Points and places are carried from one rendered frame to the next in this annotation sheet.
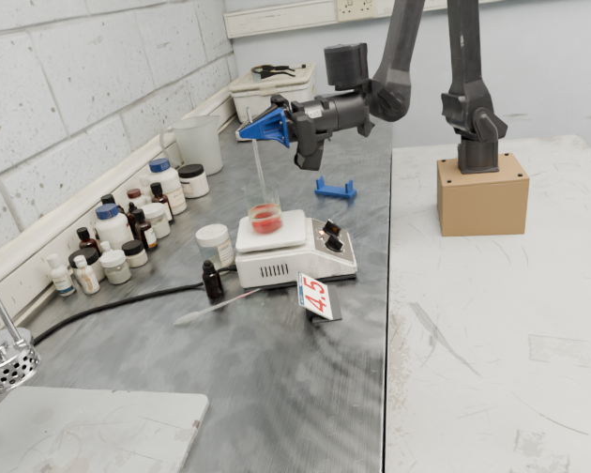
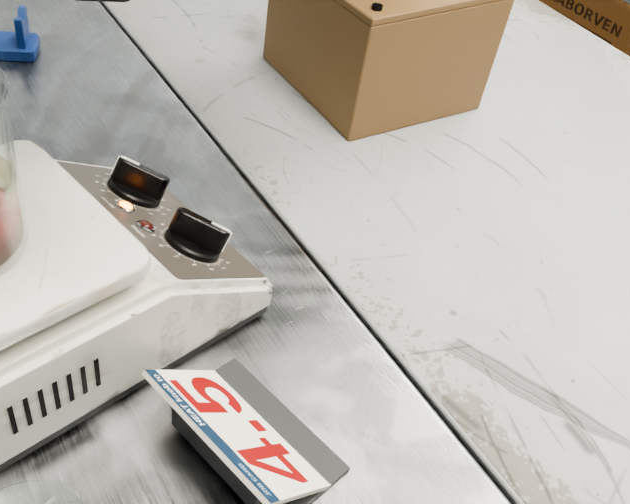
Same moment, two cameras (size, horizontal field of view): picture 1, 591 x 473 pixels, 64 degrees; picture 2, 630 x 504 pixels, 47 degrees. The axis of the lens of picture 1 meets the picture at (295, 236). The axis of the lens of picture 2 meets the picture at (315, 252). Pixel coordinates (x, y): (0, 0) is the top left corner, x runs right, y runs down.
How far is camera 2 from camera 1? 52 cm
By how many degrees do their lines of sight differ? 46
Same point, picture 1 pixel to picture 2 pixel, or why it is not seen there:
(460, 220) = (387, 98)
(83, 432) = not seen: outside the picture
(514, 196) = (485, 33)
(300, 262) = (140, 335)
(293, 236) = (97, 256)
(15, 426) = not seen: outside the picture
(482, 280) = (514, 235)
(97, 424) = not seen: outside the picture
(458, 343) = (625, 419)
